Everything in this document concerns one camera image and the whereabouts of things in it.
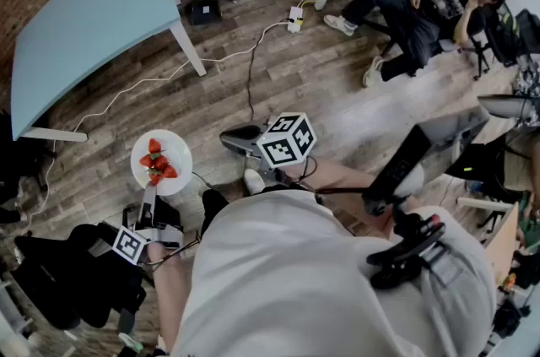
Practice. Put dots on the red strawberry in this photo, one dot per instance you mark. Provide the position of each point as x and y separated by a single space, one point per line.
160 163
154 145
170 171
146 160
155 178

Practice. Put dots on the wooden board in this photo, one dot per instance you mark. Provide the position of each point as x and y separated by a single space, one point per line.
504 245

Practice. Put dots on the white round plate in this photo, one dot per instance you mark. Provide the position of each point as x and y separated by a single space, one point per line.
177 148

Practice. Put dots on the person's white shoe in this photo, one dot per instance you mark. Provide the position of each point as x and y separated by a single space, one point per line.
254 180

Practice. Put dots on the black bar device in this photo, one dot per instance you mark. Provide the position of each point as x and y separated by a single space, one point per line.
401 165

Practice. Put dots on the black clamp mount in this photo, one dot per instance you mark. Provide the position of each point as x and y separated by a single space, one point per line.
405 258

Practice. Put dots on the person's left forearm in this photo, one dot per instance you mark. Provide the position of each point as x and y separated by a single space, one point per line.
173 296

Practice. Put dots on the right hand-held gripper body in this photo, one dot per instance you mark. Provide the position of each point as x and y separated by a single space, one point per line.
287 140

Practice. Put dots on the person's right forearm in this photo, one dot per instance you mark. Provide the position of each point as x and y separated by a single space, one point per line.
341 176

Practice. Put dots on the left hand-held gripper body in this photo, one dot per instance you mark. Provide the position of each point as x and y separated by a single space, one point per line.
164 224

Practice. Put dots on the white power strip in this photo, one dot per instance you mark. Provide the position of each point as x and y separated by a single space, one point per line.
296 18

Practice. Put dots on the black dustpan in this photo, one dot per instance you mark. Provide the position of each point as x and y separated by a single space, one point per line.
202 11

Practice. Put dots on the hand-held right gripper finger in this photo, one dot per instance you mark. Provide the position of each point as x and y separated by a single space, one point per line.
242 147
240 133

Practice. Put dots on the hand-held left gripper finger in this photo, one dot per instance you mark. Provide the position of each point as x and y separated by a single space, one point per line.
150 201

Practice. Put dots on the person's white shirt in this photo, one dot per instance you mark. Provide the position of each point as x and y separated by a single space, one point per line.
287 283

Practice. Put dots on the person's black trouser leg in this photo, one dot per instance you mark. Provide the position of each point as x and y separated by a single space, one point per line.
213 207

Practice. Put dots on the black bag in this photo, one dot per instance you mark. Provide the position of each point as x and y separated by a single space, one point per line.
76 275

